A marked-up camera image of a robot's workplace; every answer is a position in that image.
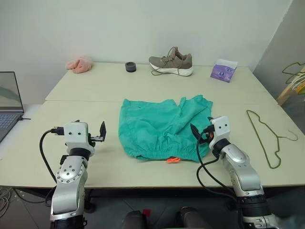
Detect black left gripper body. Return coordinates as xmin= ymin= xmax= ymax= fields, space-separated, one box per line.
xmin=88 ymin=133 xmax=105 ymax=146

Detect black round puck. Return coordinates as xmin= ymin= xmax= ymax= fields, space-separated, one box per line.
xmin=124 ymin=62 xmax=137 ymax=73

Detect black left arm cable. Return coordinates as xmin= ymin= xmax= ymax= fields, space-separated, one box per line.
xmin=39 ymin=125 xmax=65 ymax=184

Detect teal green shorts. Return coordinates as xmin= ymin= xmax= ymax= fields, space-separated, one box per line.
xmin=118 ymin=94 xmax=214 ymax=164

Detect taupe sneaker with white sole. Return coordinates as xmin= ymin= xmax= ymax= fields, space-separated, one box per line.
xmin=148 ymin=46 xmax=193 ymax=77

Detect dark rounded shape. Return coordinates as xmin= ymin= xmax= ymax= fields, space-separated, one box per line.
xmin=122 ymin=210 xmax=146 ymax=229
xmin=175 ymin=206 xmax=206 ymax=229

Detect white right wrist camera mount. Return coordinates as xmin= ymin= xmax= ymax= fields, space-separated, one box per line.
xmin=207 ymin=116 xmax=231 ymax=150

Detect light wooden clothes rack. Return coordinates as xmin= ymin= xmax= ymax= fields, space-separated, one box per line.
xmin=276 ymin=80 xmax=305 ymax=107

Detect grey laptop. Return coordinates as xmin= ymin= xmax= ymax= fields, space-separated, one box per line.
xmin=0 ymin=71 xmax=25 ymax=144

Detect olive green wire hanger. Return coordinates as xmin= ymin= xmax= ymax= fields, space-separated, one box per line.
xmin=282 ymin=62 xmax=305 ymax=84
xmin=246 ymin=109 xmax=299 ymax=170

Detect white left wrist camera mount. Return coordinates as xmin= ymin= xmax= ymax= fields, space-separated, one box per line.
xmin=63 ymin=122 xmax=95 ymax=154

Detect purple tissue pack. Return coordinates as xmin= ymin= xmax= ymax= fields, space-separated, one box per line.
xmin=210 ymin=58 xmax=238 ymax=83

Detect grey floor cable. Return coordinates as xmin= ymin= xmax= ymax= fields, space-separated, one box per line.
xmin=0 ymin=187 xmax=15 ymax=217

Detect pink plush cloth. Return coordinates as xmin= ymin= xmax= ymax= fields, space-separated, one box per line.
xmin=65 ymin=55 xmax=93 ymax=74

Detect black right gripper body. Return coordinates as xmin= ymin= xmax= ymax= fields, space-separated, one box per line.
xmin=201 ymin=125 xmax=215 ymax=145

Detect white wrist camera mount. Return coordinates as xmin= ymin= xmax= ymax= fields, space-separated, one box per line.
xmin=207 ymin=116 xmax=231 ymax=150
xmin=63 ymin=122 xmax=95 ymax=154

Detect white wire hanger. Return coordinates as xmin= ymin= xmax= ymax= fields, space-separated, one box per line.
xmin=291 ymin=71 xmax=305 ymax=91

